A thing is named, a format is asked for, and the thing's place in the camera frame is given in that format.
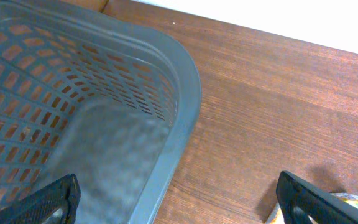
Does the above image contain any grey plastic mesh basket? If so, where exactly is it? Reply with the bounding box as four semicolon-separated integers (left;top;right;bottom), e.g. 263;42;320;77
0;1;202;223

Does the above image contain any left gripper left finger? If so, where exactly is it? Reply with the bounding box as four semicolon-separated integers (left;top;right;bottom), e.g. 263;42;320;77
0;174;81;224

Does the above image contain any green snack pouch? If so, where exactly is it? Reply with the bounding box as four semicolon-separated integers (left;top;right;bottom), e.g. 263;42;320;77
264;193;358;224

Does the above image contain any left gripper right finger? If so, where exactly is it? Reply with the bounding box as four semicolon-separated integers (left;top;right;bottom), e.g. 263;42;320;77
276;171;358;224

